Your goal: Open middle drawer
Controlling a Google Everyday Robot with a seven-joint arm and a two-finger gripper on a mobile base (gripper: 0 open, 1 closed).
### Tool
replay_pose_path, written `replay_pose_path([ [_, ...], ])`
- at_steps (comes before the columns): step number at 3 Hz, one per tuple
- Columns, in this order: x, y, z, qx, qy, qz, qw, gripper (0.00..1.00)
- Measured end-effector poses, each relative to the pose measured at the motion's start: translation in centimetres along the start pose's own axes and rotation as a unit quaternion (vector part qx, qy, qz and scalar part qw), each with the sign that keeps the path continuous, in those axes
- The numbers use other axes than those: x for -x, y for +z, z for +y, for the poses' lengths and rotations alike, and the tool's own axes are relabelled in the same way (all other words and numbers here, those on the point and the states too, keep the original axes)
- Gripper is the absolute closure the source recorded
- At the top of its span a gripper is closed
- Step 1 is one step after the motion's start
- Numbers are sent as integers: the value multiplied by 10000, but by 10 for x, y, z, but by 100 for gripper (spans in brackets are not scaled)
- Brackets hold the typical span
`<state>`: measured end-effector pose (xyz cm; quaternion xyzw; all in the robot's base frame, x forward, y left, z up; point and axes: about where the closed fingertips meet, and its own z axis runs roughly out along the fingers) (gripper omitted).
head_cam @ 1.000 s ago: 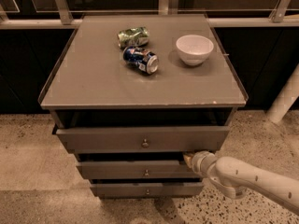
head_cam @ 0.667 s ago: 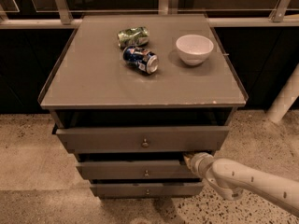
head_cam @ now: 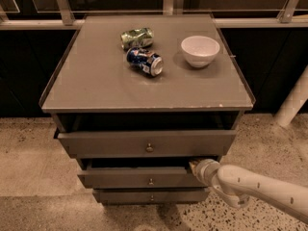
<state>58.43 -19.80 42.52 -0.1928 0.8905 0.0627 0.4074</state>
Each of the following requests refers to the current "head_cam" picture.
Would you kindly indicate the grey bottom drawer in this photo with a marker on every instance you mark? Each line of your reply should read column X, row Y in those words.
column 150, row 196

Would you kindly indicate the metal railing frame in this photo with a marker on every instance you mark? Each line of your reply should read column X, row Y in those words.
column 71, row 14

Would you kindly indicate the grey top drawer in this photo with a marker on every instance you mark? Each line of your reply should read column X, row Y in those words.
column 136, row 144

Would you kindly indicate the white ceramic bowl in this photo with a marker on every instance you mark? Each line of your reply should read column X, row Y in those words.
column 199, row 51

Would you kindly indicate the grey drawer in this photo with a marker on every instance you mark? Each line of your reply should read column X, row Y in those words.
column 136, row 144
column 139, row 173
column 150, row 196

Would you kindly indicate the white diagonal pole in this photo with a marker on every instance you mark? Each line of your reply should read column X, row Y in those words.
column 294, row 101

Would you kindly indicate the crushed blue soda can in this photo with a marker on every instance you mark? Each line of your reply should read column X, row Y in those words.
column 147, row 61

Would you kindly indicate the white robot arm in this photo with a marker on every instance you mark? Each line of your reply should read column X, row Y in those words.
column 235, row 185

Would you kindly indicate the crushed green soda can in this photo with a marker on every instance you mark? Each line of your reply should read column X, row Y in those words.
column 142, row 37

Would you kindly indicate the grey drawer cabinet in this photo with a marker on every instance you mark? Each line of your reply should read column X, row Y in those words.
column 94, row 89

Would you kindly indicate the foam gripper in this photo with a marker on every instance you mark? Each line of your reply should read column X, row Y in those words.
column 202, row 169

